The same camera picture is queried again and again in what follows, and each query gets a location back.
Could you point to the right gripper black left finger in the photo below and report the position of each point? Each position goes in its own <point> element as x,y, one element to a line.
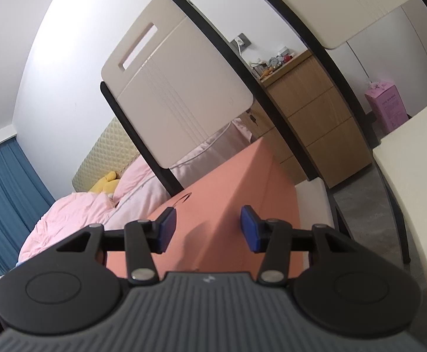
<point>144,237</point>

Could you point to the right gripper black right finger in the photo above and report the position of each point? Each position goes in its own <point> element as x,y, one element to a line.
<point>272,237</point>

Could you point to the yellow plush toy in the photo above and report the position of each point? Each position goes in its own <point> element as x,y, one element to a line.
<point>107,184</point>

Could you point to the pink pillow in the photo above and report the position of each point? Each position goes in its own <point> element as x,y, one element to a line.
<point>136,173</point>

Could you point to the salmon pink storage box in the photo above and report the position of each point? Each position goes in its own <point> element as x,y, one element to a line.
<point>208,238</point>

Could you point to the pink duvet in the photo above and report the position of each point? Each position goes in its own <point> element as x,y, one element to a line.
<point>65,217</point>

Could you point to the wooden drawer cabinet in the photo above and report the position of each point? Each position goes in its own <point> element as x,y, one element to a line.
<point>319,117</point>

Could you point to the blue curtain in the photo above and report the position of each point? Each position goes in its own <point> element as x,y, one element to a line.
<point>23,200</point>

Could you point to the pink carton box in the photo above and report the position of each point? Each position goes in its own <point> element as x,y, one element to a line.
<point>387,105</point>

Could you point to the beige chair, black frame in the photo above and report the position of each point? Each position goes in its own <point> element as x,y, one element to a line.
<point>173,81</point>

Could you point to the wall power socket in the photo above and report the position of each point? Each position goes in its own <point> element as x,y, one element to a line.
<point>240,43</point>

